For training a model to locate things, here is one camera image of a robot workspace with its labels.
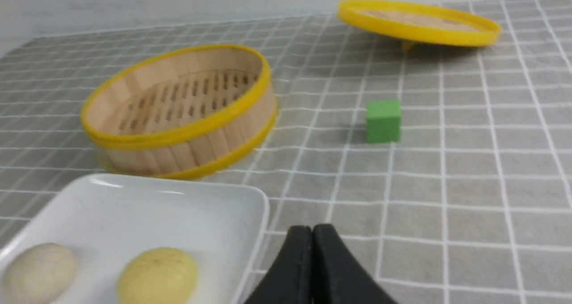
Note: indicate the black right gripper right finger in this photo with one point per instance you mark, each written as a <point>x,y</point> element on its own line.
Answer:
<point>337,276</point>

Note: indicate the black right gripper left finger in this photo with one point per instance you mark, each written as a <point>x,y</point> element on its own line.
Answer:
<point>288,280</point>

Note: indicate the yellow steamed bun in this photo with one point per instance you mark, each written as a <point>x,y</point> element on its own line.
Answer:
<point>162,275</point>

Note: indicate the white steamed bun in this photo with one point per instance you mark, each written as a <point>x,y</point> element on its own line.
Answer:
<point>39,275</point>

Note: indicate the white square plate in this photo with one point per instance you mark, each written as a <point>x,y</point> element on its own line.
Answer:
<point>108,219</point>

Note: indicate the grey checked tablecloth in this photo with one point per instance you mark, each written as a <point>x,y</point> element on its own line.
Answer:
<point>471,206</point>

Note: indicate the green cube block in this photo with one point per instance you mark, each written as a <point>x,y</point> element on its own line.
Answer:
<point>383,121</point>

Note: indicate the bamboo steamer basket yellow rim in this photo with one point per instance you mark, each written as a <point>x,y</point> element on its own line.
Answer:
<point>184,114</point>

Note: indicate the bamboo steamer lid yellow rim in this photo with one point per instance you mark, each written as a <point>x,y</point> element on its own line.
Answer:
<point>414,23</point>

